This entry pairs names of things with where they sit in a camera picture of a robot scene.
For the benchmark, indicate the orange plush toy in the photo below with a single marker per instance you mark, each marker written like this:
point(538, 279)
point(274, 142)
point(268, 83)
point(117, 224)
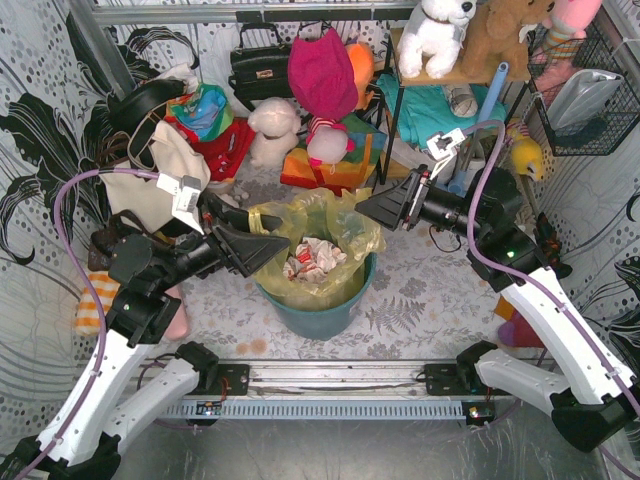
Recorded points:
point(362, 61)

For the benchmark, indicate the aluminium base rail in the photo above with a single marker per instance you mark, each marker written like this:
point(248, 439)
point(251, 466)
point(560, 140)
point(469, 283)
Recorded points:
point(330, 390)

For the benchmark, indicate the brown patterned bag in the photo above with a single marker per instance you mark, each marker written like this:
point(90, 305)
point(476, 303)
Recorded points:
point(104, 241)

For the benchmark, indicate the white plush dog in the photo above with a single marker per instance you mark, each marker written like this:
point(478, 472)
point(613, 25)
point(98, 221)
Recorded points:
point(433, 36)

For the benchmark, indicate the magenta cloth bag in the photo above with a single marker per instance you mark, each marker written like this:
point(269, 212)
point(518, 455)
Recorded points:
point(321, 76)

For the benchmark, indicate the yellow plush duck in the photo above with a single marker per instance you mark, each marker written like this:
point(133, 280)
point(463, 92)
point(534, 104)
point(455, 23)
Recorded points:
point(526, 153)

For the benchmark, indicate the black leather handbag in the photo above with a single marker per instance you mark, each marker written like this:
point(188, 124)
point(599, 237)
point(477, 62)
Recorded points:
point(260, 73)

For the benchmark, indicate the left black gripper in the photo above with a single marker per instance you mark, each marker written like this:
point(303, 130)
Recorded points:
point(216, 248)

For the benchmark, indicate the silver foil pouch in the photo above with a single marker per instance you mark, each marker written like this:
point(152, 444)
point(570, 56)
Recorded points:
point(582, 97)

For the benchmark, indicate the yellow trash bag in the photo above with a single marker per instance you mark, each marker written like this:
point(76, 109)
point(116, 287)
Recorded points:
point(321, 214)

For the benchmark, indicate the teal trash bin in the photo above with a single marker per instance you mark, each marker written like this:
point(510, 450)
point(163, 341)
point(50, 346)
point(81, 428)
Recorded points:
point(325, 324)

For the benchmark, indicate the rainbow striped cloth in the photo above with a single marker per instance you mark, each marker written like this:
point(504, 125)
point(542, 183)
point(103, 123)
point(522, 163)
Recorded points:
point(350, 173)

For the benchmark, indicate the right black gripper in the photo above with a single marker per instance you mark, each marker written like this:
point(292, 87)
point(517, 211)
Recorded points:
point(413, 199)

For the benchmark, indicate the teal folded cloth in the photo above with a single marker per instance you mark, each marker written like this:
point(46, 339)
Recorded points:
point(425, 110)

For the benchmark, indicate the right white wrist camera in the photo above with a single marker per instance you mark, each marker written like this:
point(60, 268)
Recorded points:
point(443, 147)

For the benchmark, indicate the black wire basket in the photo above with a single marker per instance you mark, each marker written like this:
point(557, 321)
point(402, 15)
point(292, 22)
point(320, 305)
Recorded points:
point(551, 69)

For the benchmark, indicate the wooden shelf rack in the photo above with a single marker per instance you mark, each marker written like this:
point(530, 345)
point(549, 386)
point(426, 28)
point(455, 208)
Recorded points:
point(455, 76)

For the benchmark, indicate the blue handled mop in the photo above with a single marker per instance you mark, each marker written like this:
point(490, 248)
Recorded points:
point(457, 184)

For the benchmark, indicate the colorful printed bag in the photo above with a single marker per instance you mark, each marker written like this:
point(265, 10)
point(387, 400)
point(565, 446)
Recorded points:
point(203, 115)

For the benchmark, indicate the brown teddy bear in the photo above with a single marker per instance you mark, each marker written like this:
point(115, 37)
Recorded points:
point(499, 28)

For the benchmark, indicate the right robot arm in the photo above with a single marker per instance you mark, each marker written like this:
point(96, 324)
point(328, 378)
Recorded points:
point(595, 394)

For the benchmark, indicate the cream plush lamb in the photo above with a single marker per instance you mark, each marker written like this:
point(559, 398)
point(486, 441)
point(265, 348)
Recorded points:
point(276, 125)

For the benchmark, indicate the crumpled paper trash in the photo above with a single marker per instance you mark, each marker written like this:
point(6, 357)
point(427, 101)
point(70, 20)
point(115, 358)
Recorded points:
point(313, 260)

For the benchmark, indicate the orange checkered towel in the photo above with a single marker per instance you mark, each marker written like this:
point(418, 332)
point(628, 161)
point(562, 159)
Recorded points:
point(87, 320)

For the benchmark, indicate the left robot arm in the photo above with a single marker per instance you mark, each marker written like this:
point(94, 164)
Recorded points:
point(87, 438)

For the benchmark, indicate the red cloth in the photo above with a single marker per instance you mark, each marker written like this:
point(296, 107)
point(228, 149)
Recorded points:
point(225, 154)

